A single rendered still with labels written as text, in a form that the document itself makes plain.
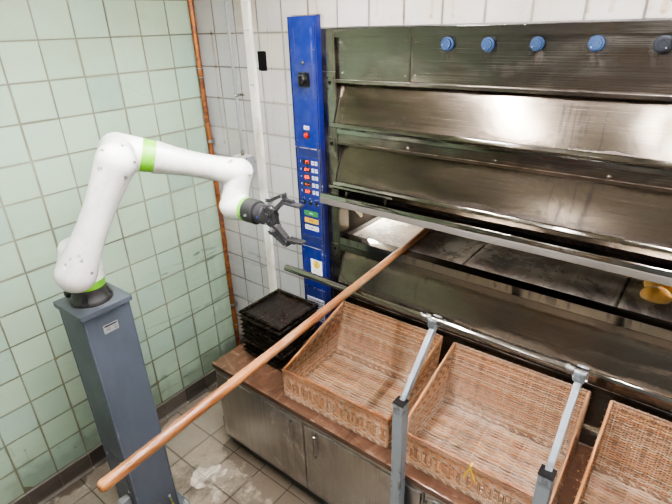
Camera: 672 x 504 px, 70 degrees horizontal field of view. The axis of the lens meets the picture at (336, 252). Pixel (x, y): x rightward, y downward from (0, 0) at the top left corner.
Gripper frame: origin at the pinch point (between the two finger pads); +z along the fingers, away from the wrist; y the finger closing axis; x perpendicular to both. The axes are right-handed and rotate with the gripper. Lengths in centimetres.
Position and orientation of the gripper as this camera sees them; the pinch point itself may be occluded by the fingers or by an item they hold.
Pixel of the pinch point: (299, 224)
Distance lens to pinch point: 168.7
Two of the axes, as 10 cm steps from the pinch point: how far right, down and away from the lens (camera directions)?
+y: 0.3, 9.0, 4.3
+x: -6.2, 3.5, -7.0
